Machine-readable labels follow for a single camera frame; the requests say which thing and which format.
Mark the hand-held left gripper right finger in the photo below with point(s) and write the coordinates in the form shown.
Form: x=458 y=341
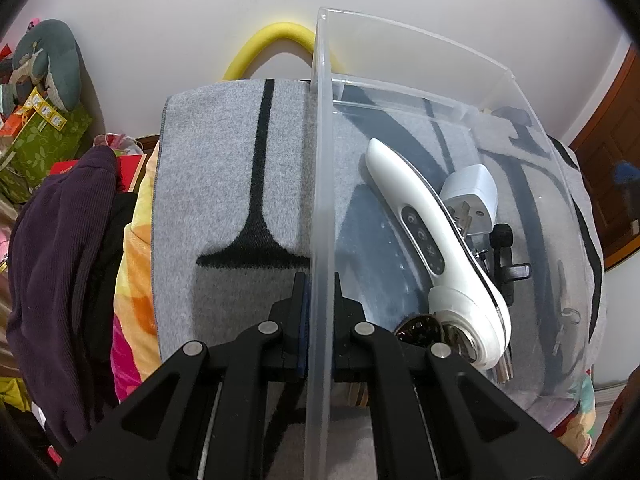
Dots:
x=342 y=345

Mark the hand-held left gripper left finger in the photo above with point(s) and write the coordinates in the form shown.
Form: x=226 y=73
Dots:
x=301 y=332

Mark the clear plastic storage box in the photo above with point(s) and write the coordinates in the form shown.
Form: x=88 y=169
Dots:
x=320 y=210

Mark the white handheld massager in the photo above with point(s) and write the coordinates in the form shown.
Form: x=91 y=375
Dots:
x=425 y=220

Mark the white charger plug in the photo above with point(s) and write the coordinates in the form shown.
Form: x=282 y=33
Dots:
x=472 y=185

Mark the colourful blanket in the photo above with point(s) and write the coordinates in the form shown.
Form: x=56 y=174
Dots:
x=132 y=310

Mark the grey mat with black letter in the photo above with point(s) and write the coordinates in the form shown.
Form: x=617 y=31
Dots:
x=210 y=185

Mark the dark purple garment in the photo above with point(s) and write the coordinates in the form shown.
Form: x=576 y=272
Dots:
x=55 y=260

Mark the yellow foam tube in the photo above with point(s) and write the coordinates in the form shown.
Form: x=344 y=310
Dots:
x=270 y=35

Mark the green leaf-print gift bag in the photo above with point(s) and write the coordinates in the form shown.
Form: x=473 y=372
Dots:
x=45 y=145

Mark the brown wooden door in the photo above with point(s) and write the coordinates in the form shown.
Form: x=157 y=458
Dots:
x=605 y=160

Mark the yellow packet strip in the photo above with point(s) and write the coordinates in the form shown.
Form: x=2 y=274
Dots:
x=45 y=108

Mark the orange carton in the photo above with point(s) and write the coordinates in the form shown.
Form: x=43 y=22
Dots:
x=10 y=125

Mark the grey plush toy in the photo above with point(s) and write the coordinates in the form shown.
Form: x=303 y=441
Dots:
x=55 y=60

